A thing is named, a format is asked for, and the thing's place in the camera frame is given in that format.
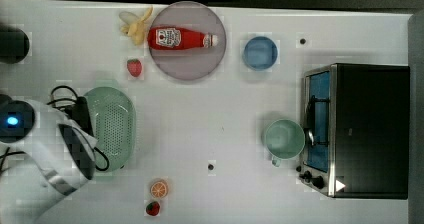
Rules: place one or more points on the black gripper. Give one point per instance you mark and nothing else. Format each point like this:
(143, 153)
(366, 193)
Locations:
(80, 114)

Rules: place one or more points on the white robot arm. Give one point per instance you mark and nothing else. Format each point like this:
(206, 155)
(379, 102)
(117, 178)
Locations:
(58, 159)

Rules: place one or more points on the black cylinder cup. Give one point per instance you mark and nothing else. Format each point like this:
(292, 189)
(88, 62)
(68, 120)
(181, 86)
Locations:
(14, 45)

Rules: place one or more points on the yellow banana peel toy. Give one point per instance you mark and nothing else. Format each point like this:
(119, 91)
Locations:
(134, 26)

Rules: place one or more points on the red ketchup bottle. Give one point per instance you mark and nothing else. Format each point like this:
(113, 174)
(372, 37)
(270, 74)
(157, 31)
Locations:
(178, 38)

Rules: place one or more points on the grey round plate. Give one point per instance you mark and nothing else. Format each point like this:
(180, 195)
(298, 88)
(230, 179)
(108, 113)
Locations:
(190, 64)

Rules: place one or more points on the blue bowl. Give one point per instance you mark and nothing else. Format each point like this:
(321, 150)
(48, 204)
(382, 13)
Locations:
(260, 53)

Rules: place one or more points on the green mug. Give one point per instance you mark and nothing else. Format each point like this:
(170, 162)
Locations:
(284, 139)

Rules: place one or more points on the black toaster oven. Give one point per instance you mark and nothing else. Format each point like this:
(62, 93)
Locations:
(356, 120)

